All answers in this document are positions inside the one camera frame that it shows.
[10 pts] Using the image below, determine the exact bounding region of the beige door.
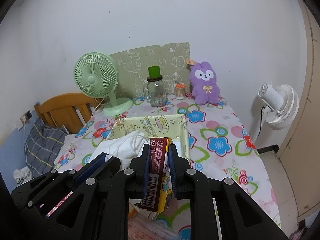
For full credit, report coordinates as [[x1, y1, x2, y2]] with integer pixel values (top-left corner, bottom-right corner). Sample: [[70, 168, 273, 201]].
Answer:
[[277, 0, 319, 221]]

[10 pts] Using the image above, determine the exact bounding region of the green cartoon patterned board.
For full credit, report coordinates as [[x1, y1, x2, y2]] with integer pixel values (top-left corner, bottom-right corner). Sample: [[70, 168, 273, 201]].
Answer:
[[111, 42, 190, 98]]

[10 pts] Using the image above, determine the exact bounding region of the white cloth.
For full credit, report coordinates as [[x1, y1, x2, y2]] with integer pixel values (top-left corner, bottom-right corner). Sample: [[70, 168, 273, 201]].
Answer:
[[13, 166, 33, 185], [88, 131, 150, 170]]

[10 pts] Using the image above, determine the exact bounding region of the pink tissue packet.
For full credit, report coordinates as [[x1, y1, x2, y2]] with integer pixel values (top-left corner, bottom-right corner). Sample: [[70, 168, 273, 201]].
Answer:
[[127, 215, 181, 239]]

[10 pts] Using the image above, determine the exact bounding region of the white standing fan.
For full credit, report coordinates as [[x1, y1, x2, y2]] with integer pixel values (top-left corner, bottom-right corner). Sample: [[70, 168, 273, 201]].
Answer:
[[249, 82, 299, 148]]

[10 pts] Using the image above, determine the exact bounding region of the purple plush bunny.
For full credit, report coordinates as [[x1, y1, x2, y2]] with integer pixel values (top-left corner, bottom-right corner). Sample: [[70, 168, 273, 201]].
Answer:
[[189, 62, 220, 105]]

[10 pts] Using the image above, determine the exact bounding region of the crumpled white cloth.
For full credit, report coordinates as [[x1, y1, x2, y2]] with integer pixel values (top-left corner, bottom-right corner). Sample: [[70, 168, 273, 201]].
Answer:
[[13, 166, 33, 185]]

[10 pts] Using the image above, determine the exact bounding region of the green desk fan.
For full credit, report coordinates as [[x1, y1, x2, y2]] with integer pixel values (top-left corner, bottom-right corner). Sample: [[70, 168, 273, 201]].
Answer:
[[74, 52, 133, 116]]

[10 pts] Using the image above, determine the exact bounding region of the glass mason jar mug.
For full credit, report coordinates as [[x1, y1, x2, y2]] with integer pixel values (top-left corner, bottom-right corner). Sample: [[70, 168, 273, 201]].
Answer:
[[144, 80, 167, 107]]

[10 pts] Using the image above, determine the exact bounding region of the grey plaid pillow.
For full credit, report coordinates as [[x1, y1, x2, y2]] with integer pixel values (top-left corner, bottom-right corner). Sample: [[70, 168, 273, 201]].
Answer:
[[24, 119, 67, 178]]

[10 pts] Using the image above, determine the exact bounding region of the floral tablecloth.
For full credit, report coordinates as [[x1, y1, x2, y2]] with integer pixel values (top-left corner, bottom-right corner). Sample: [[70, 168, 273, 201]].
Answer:
[[54, 96, 281, 227]]

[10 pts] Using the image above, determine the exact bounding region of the red yellow carton box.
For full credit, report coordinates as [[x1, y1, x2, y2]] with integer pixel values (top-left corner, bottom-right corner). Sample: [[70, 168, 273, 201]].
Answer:
[[140, 137, 172, 213]]

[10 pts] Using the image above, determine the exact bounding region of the wall power socket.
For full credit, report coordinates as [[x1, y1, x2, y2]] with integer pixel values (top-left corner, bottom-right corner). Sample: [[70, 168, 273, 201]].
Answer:
[[20, 111, 32, 125]]

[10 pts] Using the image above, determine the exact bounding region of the toothpick jar orange lid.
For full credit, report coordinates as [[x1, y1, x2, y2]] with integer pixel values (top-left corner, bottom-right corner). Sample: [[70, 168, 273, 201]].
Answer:
[[174, 81, 186, 100]]

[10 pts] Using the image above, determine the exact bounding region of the green orange snack box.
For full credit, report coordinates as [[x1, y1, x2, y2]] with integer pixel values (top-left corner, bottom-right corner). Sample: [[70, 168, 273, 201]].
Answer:
[[128, 204, 139, 219]]

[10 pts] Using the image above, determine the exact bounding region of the yellow cartoon storage box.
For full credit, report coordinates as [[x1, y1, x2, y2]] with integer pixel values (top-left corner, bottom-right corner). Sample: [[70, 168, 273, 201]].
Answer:
[[107, 114, 190, 160]]

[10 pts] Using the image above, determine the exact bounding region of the green cup on jar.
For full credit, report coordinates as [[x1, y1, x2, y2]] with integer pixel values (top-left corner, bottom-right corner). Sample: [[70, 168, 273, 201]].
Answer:
[[148, 66, 161, 79]]

